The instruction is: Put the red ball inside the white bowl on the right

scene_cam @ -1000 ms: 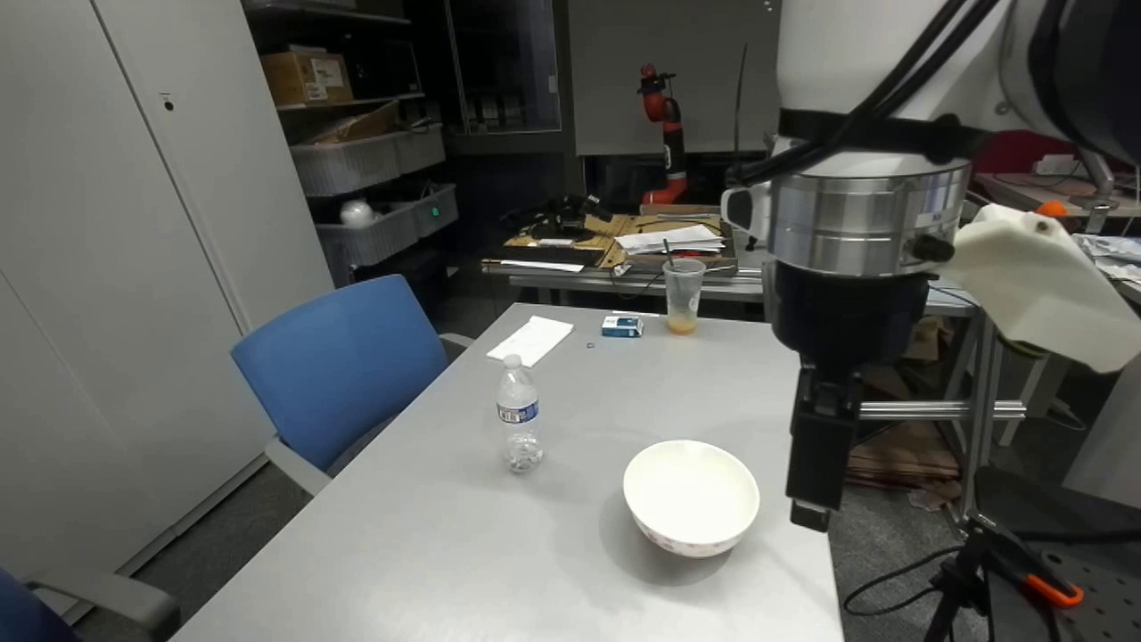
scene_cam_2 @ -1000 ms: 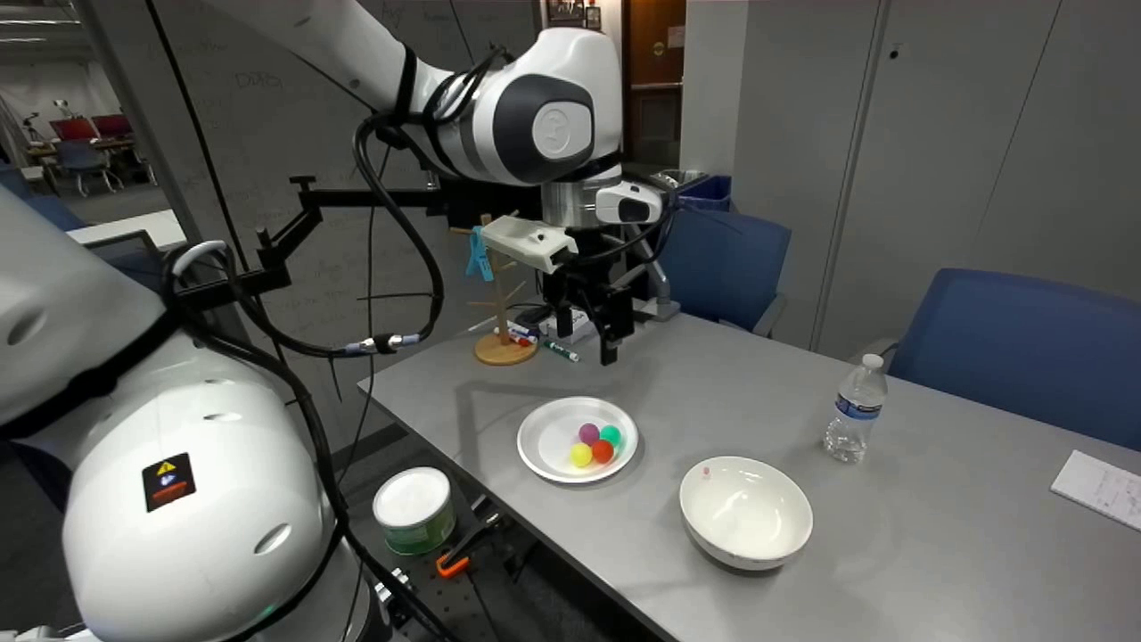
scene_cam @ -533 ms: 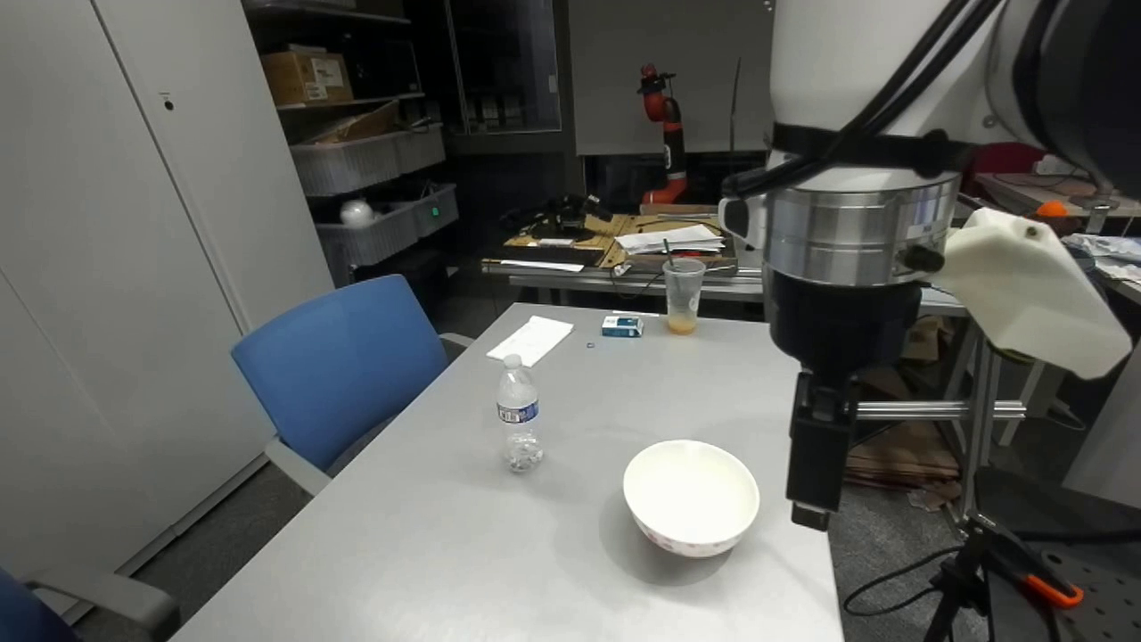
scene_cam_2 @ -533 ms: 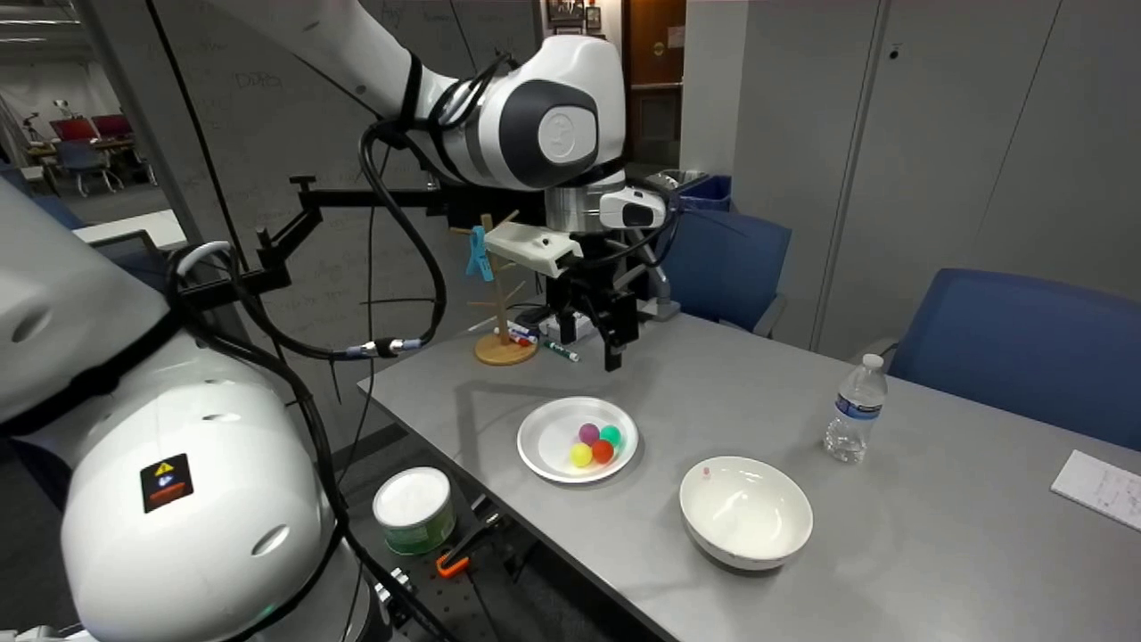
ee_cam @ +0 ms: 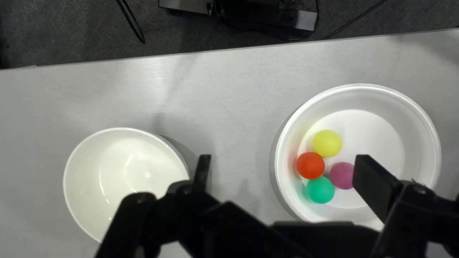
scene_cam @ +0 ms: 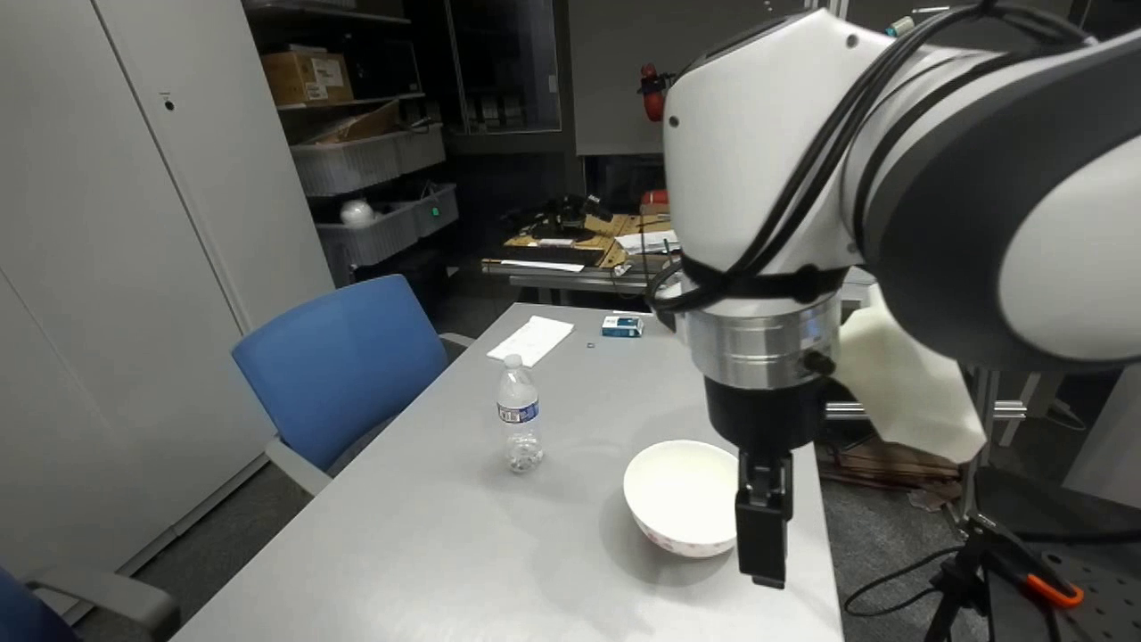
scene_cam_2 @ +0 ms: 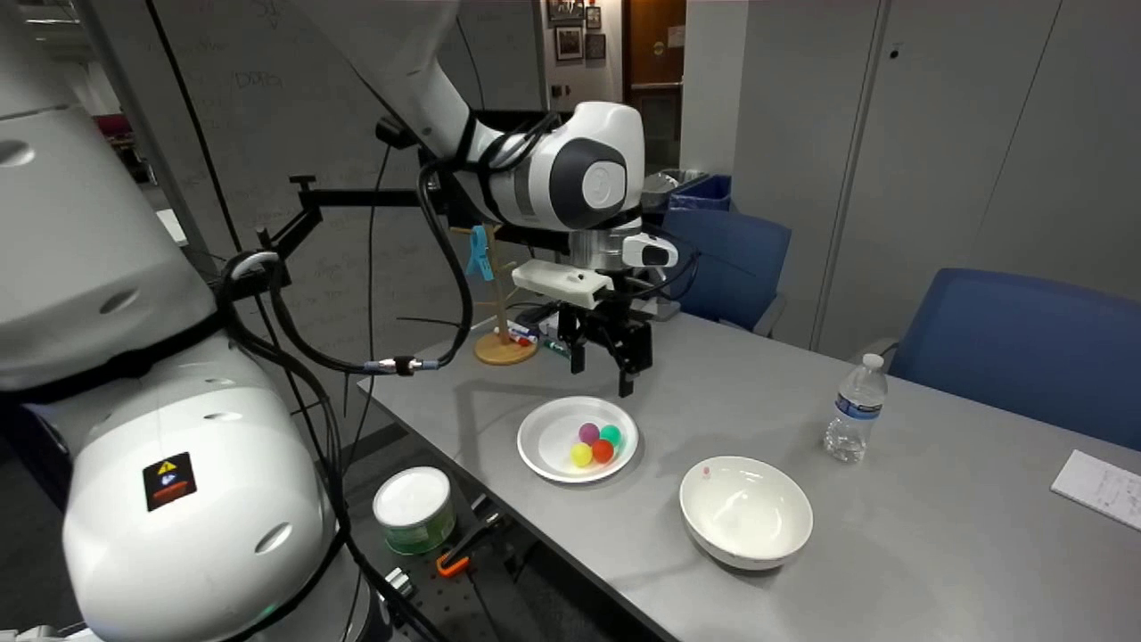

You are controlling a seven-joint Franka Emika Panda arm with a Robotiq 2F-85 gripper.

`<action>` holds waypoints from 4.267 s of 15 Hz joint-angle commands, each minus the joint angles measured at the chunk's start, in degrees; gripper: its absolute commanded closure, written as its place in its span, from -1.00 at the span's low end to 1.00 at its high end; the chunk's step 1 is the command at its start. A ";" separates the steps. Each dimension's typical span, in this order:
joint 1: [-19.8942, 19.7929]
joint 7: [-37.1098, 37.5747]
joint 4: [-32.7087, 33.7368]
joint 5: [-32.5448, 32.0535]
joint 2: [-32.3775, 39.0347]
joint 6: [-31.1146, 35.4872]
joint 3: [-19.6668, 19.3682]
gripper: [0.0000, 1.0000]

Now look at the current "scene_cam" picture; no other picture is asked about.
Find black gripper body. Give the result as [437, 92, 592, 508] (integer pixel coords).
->
[704, 369, 835, 457]

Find white ceramic bowl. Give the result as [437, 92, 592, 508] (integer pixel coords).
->
[621, 434, 745, 563]

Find brown bag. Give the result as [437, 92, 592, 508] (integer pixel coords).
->
[816, 442, 968, 484]

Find small blue white box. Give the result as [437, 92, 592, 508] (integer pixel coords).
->
[599, 311, 646, 342]

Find black tripod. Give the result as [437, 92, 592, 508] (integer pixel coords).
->
[921, 509, 1092, 642]

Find white paper stack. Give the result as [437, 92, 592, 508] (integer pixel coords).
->
[608, 226, 678, 262]

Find white paper sheet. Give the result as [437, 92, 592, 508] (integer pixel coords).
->
[483, 316, 576, 371]

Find grey cluttered background table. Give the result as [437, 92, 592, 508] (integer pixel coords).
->
[476, 201, 671, 306]

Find clear plastic water bottle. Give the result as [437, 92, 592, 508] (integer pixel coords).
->
[492, 354, 550, 477]

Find flat cardboard pile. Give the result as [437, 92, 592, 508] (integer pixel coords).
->
[501, 201, 671, 283]

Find orange black clamp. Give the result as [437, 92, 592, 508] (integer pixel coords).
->
[1017, 566, 1086, 614]

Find red black robot figure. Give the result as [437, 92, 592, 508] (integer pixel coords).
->
[636, 66, 678, 218]

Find white side desk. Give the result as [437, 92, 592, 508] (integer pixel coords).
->
[1061, 362, 1141, 514]

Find grey storage bin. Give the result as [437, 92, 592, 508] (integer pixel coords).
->
[313, 178, 463, 276]
[287, 118, 450, 201]

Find dark glass cabinet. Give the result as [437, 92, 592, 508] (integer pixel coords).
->
[443, 0, 570, 157]

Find blue office chair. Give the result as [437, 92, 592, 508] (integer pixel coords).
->
[0, 566, 180, 642]
[227, 273, 474, 499]

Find white round object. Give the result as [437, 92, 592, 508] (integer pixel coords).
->
[336, 198, 381, 231]

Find dark metal shelf unit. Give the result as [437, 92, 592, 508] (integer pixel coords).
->
[243, 0, 466, 289]

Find brown cardboard box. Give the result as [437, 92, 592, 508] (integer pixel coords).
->
[260, 44, 357, 111]

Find grey metal cabinet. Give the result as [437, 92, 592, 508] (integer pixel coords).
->
[0, 0, 338, 585]

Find black floor cable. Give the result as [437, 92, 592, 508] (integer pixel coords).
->
[839, 541, 954, 622]

